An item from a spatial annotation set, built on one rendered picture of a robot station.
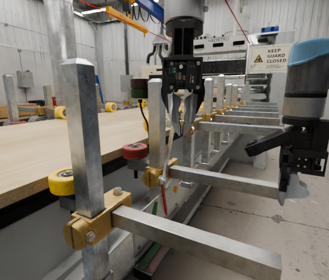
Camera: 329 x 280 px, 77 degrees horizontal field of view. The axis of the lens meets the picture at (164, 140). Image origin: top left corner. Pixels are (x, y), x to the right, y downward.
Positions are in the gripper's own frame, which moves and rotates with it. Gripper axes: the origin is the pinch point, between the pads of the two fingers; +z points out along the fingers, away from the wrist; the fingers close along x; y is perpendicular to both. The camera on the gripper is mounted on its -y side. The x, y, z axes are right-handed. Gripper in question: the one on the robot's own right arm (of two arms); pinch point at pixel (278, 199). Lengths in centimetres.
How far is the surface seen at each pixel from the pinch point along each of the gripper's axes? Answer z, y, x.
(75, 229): -3.9, -30.3, -33.6
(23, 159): -8, -62, -23
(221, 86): -28, -31, 69
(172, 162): -4.7, -28.9, 0.6
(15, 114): -13, -138, 16
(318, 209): 83, 44, 166
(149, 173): -4.1, -31.4, -8.5
